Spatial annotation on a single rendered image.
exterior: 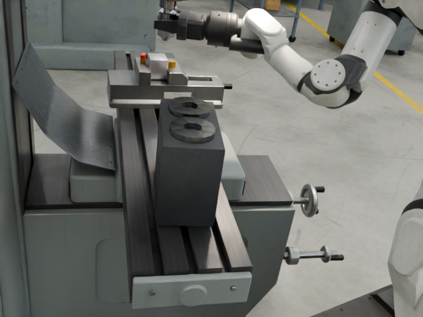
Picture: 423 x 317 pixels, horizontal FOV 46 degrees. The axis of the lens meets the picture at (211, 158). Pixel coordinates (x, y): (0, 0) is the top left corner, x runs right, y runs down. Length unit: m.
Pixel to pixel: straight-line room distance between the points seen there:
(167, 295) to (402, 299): 0.55
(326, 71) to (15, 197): 0.84
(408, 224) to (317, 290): 1.35
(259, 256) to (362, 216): 1.42
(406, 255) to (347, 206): 1.92
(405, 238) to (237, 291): 0.37
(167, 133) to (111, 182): 0.44
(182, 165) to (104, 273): 0.72
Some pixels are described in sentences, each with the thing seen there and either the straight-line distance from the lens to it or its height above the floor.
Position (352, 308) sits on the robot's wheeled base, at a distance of 1.50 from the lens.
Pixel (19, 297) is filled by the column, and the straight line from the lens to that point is 1.58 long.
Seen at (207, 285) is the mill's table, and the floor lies 0.93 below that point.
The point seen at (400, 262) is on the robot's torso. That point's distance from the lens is 1.12.
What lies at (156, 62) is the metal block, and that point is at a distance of 1.49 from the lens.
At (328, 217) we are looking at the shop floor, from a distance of 2.87.
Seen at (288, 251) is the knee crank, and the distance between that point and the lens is 1.66.
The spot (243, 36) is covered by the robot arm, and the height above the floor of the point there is 1.24.
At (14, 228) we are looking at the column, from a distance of 1.42.
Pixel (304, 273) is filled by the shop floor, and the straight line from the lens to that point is 2.45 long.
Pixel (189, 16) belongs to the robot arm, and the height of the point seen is 1.26.
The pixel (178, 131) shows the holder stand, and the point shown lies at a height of 1.16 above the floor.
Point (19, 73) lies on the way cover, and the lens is 1.31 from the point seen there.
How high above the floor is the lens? 1.60
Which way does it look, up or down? 30 degrees down
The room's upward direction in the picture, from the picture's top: 8 degrees clockwise
